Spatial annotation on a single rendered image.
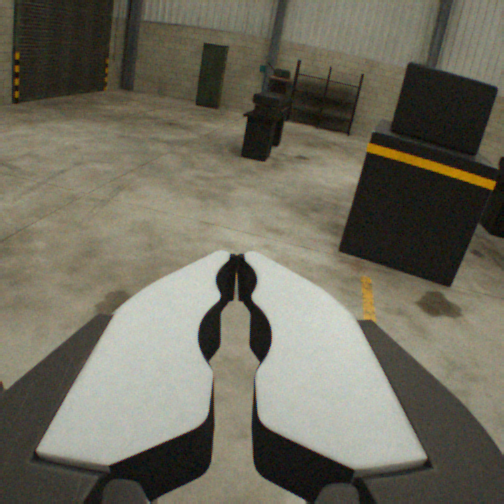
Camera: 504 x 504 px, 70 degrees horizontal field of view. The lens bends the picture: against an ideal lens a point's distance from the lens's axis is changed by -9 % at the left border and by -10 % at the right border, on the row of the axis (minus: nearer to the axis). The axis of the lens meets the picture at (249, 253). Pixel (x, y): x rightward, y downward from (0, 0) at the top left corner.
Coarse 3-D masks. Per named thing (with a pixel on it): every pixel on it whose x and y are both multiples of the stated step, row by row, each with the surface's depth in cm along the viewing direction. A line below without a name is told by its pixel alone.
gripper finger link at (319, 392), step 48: (240, 288) 12; (288, 288) 10; (288, 336) 8; (336, 336) 8; (288, 384) 7; (336, 384) 7; (384, 384) 7; (288, 432) 6; (336, 432) 6; (384, 432) 6; (288, 480) 7; (336, 480) 6
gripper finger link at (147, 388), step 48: (144, 288) 10; (192, 288) 10; (144, 336) 8; (192, 336) 8; (96, 384) 7; (144, 384) 7; (192, 384) 7; (48, 432) 6; (96, 432) 6; (144, 432) 6; (192, 432) 6; (144, 480) 6; (192, 480) 7
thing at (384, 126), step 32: (416, 64) 343; (416, 96) 353; (448, 96) 342; (480, 96) 331; (384, 128) 385; (416, 128) 365; (448, 128) 353; (480, 128) 342; (384, 160) 350; (416, 160) 340; (448, 160) 330; (480, 160) 335; (384, 192) 361; (416, 192) 351; (448, 192) 340; (480, 192) 329; (352, 224) 384; (384, 224) 373; (416, 224) 361; (448, 224) 350; (384, 256) 385; (416, 256) 373; (448, 256) 361
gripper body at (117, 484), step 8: (112, 480) 5; (120, 480) 5; (128, 480) 5; (104, 488) 5; (112, 488) 5; (120, 488) 5; (128, 488) 5; (136, 488) 5; (328, 488) 5; (336, 488) 5; (344, 488) 5; (352, 488) 5; (104, 496) 5; (112, 496) 5; (120, 496) 5; (128, 496) 5; (136, 496) 5; (144, 496) 5; (320, 496) 5; (328, 496) 5; (336, 496) 5; (344, 496) 5; (352, 496) 5
